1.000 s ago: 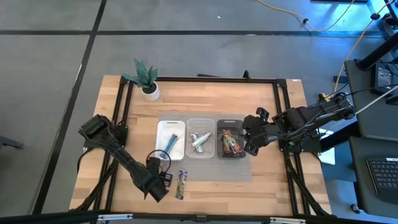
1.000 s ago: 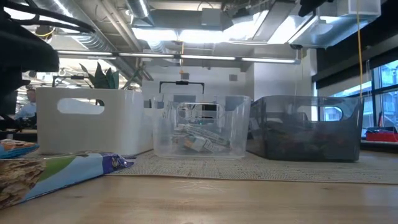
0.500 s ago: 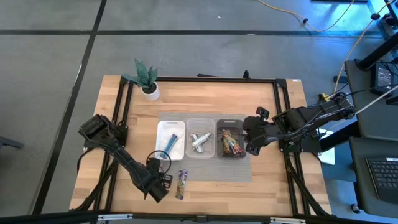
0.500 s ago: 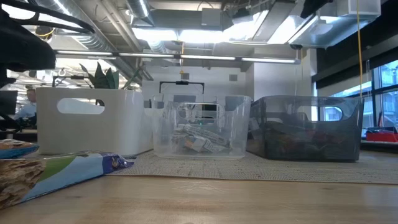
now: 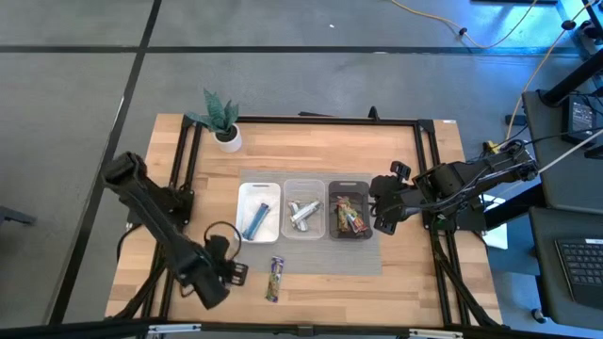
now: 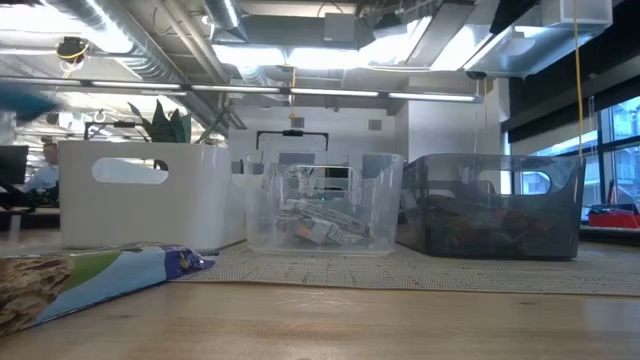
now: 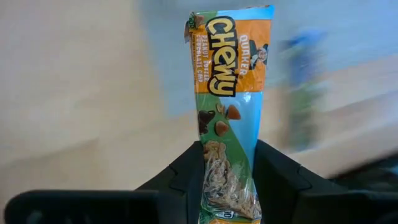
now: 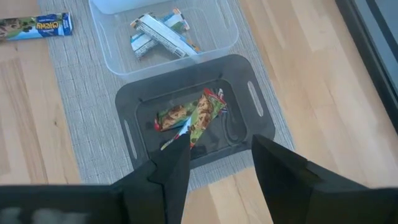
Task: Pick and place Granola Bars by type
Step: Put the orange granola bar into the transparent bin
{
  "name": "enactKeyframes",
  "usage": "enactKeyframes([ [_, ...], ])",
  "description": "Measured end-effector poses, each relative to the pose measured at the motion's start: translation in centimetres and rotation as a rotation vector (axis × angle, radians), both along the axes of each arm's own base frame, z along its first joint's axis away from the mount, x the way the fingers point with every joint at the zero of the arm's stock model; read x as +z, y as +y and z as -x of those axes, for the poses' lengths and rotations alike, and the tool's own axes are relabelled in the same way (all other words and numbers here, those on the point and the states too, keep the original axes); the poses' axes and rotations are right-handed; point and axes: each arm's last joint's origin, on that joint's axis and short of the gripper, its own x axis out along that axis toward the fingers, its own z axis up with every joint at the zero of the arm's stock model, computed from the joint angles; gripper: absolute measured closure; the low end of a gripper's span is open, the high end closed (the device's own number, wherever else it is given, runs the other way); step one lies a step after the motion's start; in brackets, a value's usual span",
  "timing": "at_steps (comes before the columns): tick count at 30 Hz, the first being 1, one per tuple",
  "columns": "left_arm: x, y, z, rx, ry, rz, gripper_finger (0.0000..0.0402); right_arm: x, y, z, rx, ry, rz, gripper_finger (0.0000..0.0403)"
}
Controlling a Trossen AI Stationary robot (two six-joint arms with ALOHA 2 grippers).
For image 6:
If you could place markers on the white granola bar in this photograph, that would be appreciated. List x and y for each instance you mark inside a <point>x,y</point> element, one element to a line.
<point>330,214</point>
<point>315,232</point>

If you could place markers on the green orange granola bar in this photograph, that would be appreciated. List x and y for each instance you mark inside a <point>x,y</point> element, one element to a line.
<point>450,235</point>

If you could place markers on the blue granola bar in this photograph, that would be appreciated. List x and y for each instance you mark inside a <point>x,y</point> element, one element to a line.
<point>25,102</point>

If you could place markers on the purple green granola bar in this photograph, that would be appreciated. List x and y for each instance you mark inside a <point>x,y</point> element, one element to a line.
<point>100,280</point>

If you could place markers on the clear plastic bin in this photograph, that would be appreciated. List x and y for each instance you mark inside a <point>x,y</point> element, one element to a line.
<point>385,225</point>

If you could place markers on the long ceiling strip light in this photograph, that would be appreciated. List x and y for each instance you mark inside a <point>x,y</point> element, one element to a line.
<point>330,92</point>

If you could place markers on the grey woven mat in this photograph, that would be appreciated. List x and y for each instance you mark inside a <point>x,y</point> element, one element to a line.
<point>400,272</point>

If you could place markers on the grey ceiling junction box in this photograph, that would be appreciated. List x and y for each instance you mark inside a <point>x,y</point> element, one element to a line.
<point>340,27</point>

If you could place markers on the green plant in white pot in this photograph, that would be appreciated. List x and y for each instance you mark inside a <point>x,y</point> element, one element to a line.
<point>162,127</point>

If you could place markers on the white plastic bin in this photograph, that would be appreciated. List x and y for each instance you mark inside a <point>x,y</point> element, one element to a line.
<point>150,215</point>

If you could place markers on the dark grey plastic bin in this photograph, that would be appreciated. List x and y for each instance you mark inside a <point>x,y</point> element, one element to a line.
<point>500,250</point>

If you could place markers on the person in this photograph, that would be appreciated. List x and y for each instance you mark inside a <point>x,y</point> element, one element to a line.
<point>45,175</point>

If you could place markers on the red box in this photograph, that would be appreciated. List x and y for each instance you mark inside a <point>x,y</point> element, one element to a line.
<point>612,220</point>

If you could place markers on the black computer monitor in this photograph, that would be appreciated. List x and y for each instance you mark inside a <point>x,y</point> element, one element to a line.
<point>12,165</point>

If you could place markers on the black background rig frame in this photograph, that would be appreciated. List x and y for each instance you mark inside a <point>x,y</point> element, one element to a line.
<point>292,133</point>

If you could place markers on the round silver ceiling duct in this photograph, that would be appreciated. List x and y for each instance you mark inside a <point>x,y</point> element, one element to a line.
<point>150,55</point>

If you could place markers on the rectangular silver air duct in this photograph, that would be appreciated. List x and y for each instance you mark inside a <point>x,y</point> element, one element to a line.
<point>540,35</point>

